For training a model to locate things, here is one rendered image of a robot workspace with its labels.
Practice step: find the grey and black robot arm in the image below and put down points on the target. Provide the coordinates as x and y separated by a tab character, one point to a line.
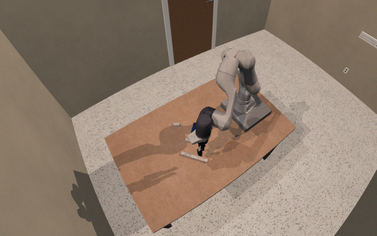
225	78

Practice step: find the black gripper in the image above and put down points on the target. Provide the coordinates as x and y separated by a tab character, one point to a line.
201	147

